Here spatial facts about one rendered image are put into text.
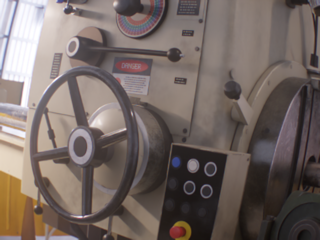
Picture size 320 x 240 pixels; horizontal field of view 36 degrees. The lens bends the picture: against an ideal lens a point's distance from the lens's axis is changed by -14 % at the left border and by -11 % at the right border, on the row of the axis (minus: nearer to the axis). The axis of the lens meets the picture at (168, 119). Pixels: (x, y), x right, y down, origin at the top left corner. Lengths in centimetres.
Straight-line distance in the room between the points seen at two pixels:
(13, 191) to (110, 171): 311
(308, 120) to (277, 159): 20
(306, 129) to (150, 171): 46
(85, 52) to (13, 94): 857
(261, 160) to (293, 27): 50
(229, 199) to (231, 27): 42
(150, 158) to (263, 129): 29
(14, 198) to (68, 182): 282
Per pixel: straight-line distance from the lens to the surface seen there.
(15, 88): 1010
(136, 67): 145
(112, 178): 133
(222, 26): 133
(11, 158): 235
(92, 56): 155
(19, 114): 240
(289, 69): 156
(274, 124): 136
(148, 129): 129
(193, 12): 138
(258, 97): 139
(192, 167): 119
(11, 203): 441
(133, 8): 142
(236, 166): 119
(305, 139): 149
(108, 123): 133
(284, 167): 141
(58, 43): 171
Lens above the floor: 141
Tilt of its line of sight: level
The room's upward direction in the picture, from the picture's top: 9 degrees clockwise
